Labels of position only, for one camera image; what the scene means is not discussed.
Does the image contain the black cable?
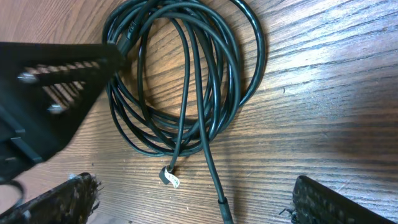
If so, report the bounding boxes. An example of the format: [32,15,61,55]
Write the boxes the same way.
[101,0,267,224]

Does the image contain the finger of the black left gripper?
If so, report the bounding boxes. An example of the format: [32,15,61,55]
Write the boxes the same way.
[1,42,123,182]

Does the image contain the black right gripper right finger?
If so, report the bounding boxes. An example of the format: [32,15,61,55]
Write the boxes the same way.
[284,175,394,224]

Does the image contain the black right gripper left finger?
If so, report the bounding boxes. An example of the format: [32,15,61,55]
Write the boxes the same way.
[1,172,101,224]

